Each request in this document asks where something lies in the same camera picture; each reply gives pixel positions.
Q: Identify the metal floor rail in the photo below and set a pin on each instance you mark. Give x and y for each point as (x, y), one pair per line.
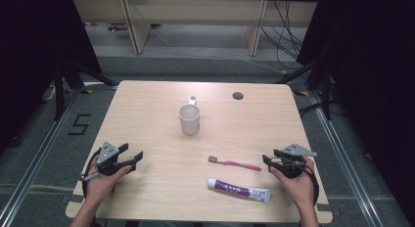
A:
(345, 165)
(39, 152)

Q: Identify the white cup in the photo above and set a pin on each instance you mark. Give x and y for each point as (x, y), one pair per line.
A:
(190, 121)

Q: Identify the yellow and black tape piece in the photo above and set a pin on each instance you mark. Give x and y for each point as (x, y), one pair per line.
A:
(87, 91)
(301, 93)

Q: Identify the person's left hand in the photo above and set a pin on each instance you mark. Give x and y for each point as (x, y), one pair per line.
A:
(99, 186)

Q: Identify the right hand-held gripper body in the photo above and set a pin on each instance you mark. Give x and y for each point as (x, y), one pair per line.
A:
(295, 165)

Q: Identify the beige wooden desk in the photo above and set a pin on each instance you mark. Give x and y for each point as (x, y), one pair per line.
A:
(195, 11)

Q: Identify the pink toothbrush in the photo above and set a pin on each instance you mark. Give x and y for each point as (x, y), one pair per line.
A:
(236, 163)

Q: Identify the purple and white toothpaste tube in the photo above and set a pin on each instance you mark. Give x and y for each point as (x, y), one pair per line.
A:
(238, 189)

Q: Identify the black metal stand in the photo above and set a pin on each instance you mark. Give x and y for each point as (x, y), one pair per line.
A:
(326, 90)
(59, 90)

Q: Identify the black curtain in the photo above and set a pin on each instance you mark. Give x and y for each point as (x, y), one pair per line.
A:
(372, 73)
(36, 57)

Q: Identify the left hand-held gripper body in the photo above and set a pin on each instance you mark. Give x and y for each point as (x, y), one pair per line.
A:
(107, 155)

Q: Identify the person's right hand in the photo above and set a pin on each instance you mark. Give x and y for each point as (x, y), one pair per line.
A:
(301, 188)

